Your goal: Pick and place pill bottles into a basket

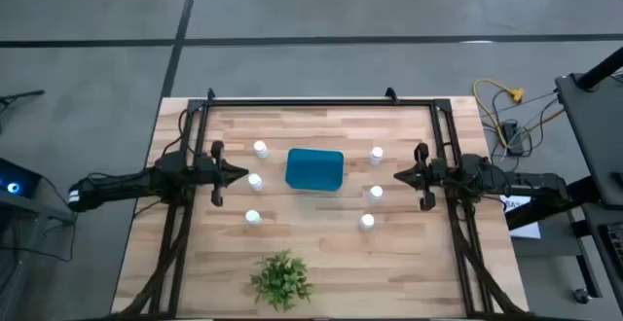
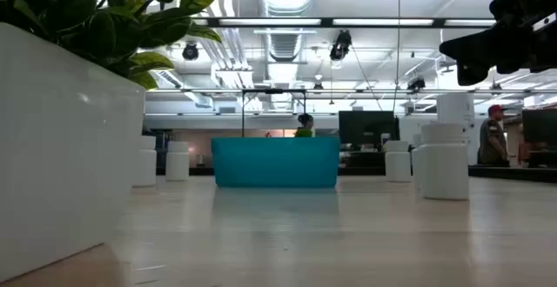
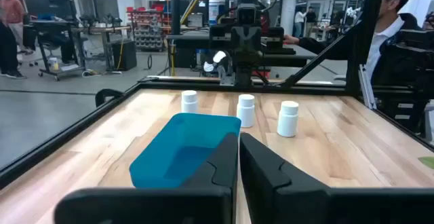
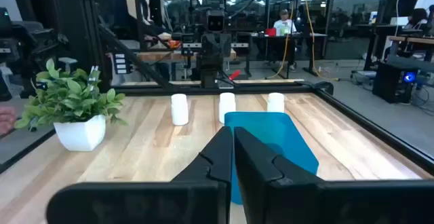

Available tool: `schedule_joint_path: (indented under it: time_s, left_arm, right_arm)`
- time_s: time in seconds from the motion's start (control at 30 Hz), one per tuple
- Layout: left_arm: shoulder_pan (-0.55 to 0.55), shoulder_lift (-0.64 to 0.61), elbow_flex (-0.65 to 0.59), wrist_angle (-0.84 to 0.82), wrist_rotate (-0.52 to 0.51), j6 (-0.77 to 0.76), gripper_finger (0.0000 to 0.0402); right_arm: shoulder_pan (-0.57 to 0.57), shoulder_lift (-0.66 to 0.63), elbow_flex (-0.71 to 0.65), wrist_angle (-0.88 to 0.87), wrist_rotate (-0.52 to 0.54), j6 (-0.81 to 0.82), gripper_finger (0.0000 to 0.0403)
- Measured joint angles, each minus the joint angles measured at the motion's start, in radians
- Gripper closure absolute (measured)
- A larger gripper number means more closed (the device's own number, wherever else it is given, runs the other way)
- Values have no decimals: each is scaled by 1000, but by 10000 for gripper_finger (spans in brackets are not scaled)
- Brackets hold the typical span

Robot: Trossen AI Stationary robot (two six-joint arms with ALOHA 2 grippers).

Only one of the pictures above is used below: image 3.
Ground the black aluminium rig frame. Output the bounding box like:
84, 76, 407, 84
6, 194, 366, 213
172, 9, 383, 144
0, 0, 434, 189

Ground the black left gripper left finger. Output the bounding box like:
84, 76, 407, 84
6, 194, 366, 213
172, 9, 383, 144
54, 132, 239, 224

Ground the red parts shelf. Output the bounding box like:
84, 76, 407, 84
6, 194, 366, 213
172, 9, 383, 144
126, 0, 172, 52

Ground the black rolling workstation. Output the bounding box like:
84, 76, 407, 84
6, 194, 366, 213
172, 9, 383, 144
30, 16, 89, 81

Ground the wooden workbench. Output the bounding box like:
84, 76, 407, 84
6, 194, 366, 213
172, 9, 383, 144
71, 25, 132, 72

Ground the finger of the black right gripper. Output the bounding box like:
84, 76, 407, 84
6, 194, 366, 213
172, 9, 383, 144
247, 29, 264, 64
231, 29, 248, 64

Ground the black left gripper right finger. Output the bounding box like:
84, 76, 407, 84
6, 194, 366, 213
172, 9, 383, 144
239, 132, 434, 224

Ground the black background table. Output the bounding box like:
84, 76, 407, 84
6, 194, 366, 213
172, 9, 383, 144
166, 30, 318, 69

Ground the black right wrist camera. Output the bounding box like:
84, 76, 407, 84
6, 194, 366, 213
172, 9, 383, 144
236, 2, 260, 26

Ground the silver aluminium rail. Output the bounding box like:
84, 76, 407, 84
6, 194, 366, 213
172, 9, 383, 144
358, 63, 378, 110

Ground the person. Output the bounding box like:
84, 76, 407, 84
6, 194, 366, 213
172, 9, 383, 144
0, 0, 28, 80
293, 8, 308, 38
304, 6, 318, 37
283, 0, 425, 86

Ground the black floor box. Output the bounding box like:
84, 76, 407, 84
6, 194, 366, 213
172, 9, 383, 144
111, 39, 138, 71

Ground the white column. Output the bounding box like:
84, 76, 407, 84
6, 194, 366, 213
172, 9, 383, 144
280, 0, 298, 37

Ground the black monitor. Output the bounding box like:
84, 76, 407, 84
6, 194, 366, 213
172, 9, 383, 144
20, 0, 74, 21

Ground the black vertical pole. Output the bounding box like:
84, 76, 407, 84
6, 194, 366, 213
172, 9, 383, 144
170, 0, 182, 37

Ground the white pill bottle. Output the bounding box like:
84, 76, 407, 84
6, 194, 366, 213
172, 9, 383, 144
180, 90, 199, 115
236, 94, 256, 129
277, 100, 300, 138

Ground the white blue drum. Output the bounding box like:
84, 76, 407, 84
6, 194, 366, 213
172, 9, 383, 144
208, 0, 226, 26

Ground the blue plastic basket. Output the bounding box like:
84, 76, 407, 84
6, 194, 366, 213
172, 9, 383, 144
129, 112, 242, 189

